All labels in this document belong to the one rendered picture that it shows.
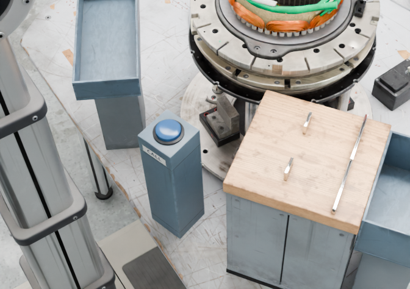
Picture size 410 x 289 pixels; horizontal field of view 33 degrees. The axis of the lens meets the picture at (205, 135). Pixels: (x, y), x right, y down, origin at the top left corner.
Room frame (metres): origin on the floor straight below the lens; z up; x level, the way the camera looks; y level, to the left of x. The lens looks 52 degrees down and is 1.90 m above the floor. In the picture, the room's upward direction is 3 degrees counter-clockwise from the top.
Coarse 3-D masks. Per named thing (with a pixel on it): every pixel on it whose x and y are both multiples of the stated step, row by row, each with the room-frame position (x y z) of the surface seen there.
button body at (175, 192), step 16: (192, 128) 0.68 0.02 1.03; (144, 144) 0.66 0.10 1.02; (160, 144) 0.65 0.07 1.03; (176, 144) 0.65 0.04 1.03; (192, 144) 0.66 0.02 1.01; (144, 160) 0.67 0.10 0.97; (176, 160) 0.63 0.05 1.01; (192, 160) 0.66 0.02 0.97; (160, 176) 0.64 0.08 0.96; (176, 176) 0.63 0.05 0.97; (192, 176) 0.66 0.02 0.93; (160, 192) 0.65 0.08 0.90; (176, 192) 0.63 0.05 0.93; (192, 192) 0.66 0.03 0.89; (160, 208) 0.65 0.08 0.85; (176, 208) 0.63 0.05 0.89; (192, 208) 0.65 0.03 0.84; (160, 224) 0.66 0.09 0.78; (176, 224) 0.63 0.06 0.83; (192, 224) 0.65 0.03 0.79
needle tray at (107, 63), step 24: (96, 0) 1.00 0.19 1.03; (120, 0) 1.00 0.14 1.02; (96, 24) 0.94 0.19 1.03; (120, 24) 0.93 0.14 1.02; (96, 48) 0.88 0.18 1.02; (120, 48) 0.87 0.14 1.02; (96, 72) 0.82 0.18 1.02; (120, 72) 0.82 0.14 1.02; (96, 96) 0.76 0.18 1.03; (120, 96) 0.76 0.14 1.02; (120, 120) 0.84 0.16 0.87; (144, 120) 0.88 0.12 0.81; (120, 144) 0.84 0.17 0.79
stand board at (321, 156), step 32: (288, 96) 0.71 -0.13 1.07; (256, 128) 0.65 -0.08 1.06; (288, 128) 0.65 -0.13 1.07; (320, 128) 0.64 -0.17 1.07; (352, 128) 0.64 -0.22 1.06; (384, 128) 0.64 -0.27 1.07; (256, 160) 0.59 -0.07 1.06; (288, 160) 0.59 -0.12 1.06; (320, 160) 0.58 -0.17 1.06; (256, 192) 0.53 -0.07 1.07; (288, 192) 0.53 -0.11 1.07; (320, 192) 0.53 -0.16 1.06; (352, 192) 0.53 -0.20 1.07; (352, 224) 0.48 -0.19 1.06
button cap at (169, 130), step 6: (168, 120) 0.69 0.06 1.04; (174, 120) 0.69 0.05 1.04; (156, 126) 0.68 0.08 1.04; (162, 126) 0.68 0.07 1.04; (168, 126) 0.68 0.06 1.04; (174, 126) 0.68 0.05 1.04; (180, 126) 0.68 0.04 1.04; (156, 132) 0.67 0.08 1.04; (162, 132) 0.67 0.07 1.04; (168, 132) 0.67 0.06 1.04; (174, 132) 0.67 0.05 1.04; (180, 132) 0.67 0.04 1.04; (162, 138) 0.66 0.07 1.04; (168, 138) 0.66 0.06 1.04; (174, 138) 0.66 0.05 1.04
